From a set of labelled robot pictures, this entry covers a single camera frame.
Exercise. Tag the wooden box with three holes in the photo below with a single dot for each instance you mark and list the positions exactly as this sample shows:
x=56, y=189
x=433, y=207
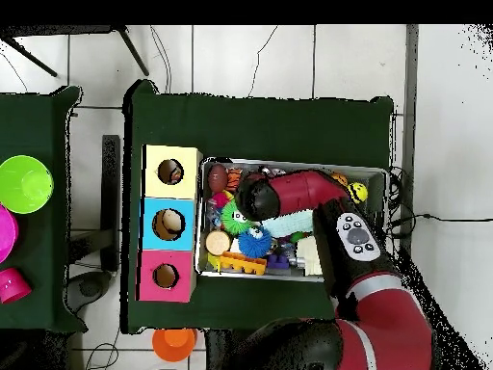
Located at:
x=190, y=189

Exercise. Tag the lime green plastic bowl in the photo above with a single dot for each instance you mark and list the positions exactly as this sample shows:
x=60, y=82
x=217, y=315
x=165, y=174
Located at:
x=23, y=185

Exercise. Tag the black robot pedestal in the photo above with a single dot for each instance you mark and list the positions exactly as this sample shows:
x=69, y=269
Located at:
x=217, y=350

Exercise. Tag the magenta plastic bowl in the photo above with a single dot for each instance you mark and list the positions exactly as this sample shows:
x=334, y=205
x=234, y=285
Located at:
x=7, y=235

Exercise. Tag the multicolour patterned cloth scrap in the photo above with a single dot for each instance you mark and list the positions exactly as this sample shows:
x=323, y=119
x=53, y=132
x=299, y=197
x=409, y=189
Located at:
x=176, y=175

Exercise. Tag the black tripod stand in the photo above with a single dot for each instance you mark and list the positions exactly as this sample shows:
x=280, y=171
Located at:
x=133, y=52

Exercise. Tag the grey round stand base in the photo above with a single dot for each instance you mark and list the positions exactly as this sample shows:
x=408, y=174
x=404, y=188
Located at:
x=90, y=287

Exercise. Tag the black flat stand bar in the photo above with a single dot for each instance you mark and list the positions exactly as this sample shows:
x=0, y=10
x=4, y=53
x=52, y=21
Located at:
x=111, y=192

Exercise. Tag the clear mesh bin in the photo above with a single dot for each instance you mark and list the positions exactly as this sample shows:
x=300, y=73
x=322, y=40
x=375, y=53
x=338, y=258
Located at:
x=375, y=185

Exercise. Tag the cream cloth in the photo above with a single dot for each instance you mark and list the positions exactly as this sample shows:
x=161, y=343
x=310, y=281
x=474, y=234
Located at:
x=308, y=254

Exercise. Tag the blue spiky toy with eyes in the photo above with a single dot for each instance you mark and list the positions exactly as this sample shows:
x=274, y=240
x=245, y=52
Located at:
x=254, y=244

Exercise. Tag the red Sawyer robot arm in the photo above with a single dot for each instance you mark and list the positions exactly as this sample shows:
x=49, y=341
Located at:
x=300, y=189

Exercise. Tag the light blue cloth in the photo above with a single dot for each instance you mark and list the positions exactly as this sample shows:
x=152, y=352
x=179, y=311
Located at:
x=289, y=225

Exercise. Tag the orange plastic cup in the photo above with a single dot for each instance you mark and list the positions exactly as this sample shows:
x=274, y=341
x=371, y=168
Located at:
x=173, y=345

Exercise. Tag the brown toy football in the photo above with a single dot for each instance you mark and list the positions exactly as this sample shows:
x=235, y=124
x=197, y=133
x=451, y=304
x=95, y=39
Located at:
x=217, y=178

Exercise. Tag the yellow smiley ball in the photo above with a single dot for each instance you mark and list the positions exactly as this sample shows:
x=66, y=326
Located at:
x=359, y=192

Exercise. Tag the pink-red plastic cup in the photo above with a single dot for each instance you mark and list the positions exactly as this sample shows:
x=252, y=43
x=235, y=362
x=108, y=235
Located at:
x=13, y=285

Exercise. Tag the dark green table cloth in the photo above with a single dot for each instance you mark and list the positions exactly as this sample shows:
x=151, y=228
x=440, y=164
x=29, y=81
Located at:
x=38, y=115
x=269, y=131

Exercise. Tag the crushed silver drink can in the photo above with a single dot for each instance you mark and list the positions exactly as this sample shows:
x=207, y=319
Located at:
x=275, y=171

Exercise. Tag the green spiky toy with eyes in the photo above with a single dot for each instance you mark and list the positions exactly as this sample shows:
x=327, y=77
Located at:
x=230, y=221

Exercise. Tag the orange toy basketball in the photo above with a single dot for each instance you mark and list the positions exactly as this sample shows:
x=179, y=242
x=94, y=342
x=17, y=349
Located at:
x=341, y=178

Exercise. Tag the orange toothed toy block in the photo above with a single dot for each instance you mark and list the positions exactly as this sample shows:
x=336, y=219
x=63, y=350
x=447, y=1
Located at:
x=242, y=264

